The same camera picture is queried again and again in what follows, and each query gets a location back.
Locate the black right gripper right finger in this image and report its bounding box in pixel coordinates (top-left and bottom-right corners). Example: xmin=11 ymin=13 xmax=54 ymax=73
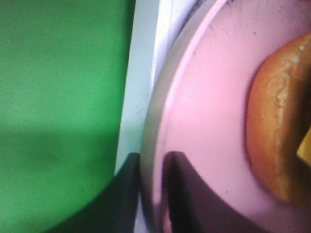
xmin=166 ymin=151 xmax=262 ymax=233

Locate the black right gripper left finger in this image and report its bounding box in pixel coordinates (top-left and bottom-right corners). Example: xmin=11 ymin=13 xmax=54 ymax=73
xmin=48 ymin=153 xmax=139 ymax=233

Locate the burger with lettuce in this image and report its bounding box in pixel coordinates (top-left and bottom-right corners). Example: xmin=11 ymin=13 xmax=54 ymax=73
xmin=246 ymin=33 xmax=311 ymax=204

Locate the white microwave oven body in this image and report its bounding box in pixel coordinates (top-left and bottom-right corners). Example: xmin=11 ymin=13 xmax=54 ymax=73
xmin=115 ymin=0 xmax=205 ymax=172

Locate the pink round plate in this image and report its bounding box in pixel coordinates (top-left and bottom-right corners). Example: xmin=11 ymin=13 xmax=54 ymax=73
xmin=140 ymin=0 xmax=311 ymax=233

